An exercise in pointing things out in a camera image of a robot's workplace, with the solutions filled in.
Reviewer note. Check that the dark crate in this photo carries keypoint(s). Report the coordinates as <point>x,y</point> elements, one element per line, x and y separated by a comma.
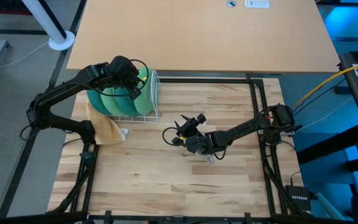
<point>8,6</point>

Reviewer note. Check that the black metal table frame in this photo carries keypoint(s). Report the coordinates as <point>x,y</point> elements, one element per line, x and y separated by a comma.
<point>197,80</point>

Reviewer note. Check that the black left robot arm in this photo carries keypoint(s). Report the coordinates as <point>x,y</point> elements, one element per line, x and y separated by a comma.
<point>61,90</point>

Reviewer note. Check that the white pole with round base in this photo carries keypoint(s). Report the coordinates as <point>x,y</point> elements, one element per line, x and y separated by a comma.
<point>61,43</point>

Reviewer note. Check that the light green plate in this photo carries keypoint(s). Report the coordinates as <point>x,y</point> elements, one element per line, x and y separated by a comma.
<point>145,99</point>
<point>112,104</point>

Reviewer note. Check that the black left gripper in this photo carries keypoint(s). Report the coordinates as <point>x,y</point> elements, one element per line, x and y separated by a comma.
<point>123,73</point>

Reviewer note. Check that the light wooden desk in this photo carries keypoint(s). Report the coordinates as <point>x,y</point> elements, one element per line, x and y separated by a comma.
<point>197,37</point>

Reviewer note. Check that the yellow checked cloth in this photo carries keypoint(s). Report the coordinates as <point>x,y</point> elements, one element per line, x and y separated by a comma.
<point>107,130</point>

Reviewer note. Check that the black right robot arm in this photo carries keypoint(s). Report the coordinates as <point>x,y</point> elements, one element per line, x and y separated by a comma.
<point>244,129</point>

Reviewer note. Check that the grey mug with floral print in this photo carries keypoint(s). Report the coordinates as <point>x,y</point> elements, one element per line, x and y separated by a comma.
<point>211,159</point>

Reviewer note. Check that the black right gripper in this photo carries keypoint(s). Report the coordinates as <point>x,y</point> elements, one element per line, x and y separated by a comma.
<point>194,140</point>

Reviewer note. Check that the black Netgear network switch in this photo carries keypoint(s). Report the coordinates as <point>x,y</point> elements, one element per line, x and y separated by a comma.
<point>298,199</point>

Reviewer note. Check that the white desk power outlet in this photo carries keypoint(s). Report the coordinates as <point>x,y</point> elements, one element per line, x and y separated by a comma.
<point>256,3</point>

